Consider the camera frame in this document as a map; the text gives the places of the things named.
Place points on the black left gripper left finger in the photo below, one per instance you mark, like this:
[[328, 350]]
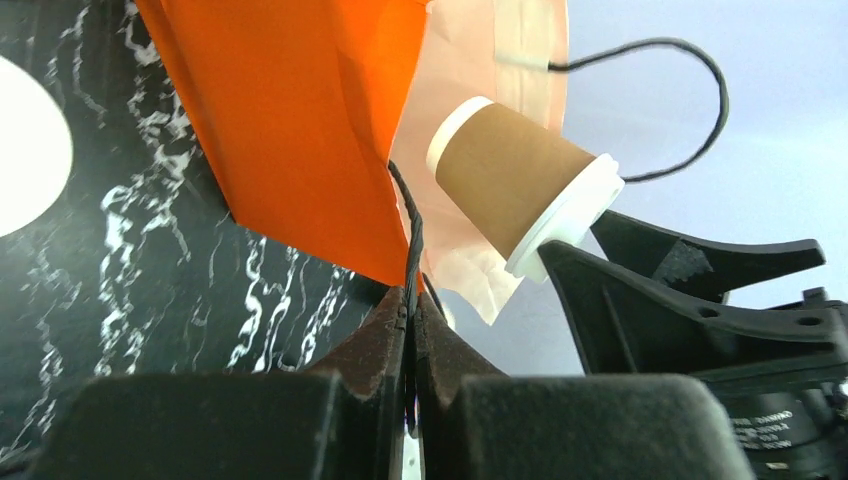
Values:
[[340, 419]]

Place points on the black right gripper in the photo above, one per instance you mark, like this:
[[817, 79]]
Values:
[[789, 408]]

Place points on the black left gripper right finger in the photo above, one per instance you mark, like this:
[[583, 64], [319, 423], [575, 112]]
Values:
[[478, 423]]

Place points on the kraft paper cup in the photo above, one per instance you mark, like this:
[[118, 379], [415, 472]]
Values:
[[501, 169]]

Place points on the orange paper bag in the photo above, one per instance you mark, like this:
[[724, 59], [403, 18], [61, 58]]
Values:
[[316, 117]]

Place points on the white cup lid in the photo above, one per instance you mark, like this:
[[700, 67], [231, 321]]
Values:
[[36, 149]]

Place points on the white cup lid underneath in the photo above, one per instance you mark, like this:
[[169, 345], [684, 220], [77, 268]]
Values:
[[568, 217]]

